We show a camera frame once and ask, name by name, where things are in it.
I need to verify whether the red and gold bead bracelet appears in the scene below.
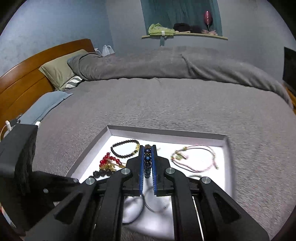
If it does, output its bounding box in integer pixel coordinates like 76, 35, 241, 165
99, 152, 125, 173

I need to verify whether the blue bead bracelet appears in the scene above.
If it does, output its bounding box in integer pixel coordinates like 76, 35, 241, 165
143, 143, 153, 179

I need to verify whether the black television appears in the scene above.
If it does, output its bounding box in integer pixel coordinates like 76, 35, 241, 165
282, 47, 296, 90

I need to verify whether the white charger plug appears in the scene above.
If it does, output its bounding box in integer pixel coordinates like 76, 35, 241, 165
5, 120, 12, 132

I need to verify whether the small black bead bracelet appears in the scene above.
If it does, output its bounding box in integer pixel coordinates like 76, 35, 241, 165
110, 139, 141, 159

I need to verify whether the grey jewelry tray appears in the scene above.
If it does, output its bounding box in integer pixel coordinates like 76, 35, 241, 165
66, 124, 236, 241

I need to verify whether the silver wire bangle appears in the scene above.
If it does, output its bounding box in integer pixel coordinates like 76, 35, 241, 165
144, 190, 171, 213

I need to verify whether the grey duvet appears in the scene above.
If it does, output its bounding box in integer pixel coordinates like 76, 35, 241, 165
67, 46, 292, 106

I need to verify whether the black cloth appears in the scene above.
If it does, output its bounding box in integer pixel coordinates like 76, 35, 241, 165
173, 23, 202, 34

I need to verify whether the large black bead bracelet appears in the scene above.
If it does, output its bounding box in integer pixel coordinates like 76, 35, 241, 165
92, 168, 115, 179

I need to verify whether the olive green pillow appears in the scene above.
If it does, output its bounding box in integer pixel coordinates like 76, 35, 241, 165
39, 49, 87, 91

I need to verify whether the pink balloon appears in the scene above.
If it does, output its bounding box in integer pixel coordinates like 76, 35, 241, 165
204, 11, 213, 28

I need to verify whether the striped pillow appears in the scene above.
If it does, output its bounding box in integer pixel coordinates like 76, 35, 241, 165
64, 76, 83, 89

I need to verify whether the white plastic bag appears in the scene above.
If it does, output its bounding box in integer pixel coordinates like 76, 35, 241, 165
94, 45, 115, 57

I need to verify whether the blue-grey blanket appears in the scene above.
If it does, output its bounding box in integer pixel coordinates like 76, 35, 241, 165
19, 91, 72, 125

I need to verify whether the pink string bracelet with charm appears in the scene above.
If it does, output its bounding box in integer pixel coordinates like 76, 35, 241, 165
170, 144, 219, 173

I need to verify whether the teal curtain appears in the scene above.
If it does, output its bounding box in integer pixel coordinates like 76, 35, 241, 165
141, 0, 223, 36

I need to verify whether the silver ring bangle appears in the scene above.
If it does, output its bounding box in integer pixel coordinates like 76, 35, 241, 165
122, 196, 144, 225

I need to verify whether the wooden headboard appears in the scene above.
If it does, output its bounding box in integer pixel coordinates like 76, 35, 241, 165
0, 39, 94, 135

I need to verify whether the wooden tv stand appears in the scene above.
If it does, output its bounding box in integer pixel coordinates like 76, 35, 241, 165
285, 87, 296, 114

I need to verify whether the wooden window sill shelf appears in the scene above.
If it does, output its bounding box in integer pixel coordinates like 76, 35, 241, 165
141, 32, 228, 41

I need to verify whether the green cloth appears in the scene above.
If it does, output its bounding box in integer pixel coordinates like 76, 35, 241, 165
148, 23, 175, 37

